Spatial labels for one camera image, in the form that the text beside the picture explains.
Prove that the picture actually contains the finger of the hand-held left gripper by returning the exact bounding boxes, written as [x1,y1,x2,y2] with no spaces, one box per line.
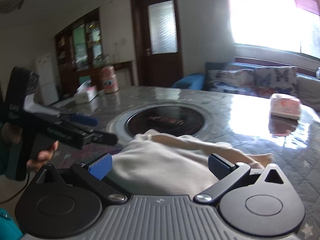
[57,113,98,127]
[80,129,118,146]

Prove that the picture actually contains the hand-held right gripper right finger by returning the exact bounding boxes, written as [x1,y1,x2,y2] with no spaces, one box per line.
[195,153,292,203]

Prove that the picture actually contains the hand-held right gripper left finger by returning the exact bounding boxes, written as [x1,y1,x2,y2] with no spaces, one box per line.
[30,152,126,203]

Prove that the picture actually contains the cream long-sleeve top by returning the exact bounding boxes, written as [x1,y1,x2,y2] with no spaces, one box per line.
[110,129,273,197]

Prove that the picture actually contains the person's left hand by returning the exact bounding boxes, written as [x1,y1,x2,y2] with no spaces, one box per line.
[27,140,59,172]

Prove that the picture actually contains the white tissue box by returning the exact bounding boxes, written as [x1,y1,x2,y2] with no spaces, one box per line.
[75,80,98,104]

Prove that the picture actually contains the pink cartoon bottle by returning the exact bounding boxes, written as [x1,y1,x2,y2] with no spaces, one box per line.
[100,65,118,94]

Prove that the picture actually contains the white refrigerator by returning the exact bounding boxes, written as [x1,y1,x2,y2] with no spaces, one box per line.
[35,52,60,106]

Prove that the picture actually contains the built-in round hotpot cooker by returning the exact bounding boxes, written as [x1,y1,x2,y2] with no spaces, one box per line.
[106,101,213,145]

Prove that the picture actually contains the dark wooden glass cabinet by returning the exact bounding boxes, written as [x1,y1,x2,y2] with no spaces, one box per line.
[55,7,103,88]

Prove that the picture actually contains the butterfly print sofa cushion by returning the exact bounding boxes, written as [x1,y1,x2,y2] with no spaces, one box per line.
[255,66,299,98]
[207,69,258,97]

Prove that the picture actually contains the pink and white tissue pack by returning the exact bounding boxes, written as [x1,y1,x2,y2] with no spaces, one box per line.
[270,94,302,120]

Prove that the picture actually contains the blue corner sofa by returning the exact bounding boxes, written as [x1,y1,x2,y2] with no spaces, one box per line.
[172,62,320,115]

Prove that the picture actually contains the dark wooden door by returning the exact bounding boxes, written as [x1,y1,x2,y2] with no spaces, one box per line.
[130,0,184,87]

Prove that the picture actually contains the person's teal clothing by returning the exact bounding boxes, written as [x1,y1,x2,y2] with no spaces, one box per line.
[0,207,23,240]

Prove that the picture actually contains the white sofa cushion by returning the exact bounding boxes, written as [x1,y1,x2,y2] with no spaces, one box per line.
[296,75,320,112]

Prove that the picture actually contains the window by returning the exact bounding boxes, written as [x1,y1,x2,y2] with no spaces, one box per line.
[227,0,320,60]

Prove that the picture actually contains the purple window blind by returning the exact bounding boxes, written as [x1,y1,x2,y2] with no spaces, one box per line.
[292,0,320,12]

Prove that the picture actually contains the black cable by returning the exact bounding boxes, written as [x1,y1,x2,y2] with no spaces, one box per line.
[0,171,32,204]

